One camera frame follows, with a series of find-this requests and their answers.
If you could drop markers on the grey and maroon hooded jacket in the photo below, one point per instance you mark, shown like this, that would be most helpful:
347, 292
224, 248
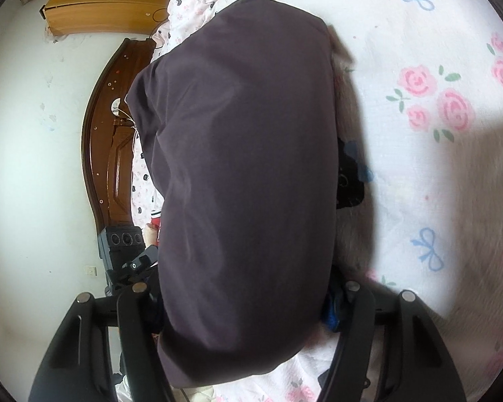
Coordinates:
243, 176

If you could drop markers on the red and beige toy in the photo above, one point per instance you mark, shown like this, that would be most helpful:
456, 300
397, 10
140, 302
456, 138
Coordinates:
155, 224

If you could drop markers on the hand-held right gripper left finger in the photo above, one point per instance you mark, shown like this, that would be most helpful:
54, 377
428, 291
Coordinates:
136, 318

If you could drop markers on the white wall socket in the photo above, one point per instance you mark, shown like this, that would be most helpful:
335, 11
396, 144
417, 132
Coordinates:
91, 271

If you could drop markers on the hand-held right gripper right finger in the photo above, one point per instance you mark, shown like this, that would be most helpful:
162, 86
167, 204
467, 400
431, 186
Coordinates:
330, 314

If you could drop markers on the floral cat print duvet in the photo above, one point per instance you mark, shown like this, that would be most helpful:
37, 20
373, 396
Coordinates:
423, 176

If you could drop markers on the dark wooden headboard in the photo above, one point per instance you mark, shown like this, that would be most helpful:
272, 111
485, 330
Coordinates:
117, 163

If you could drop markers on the light wooden wardrobe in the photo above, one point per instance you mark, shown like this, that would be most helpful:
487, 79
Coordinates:
109, 0

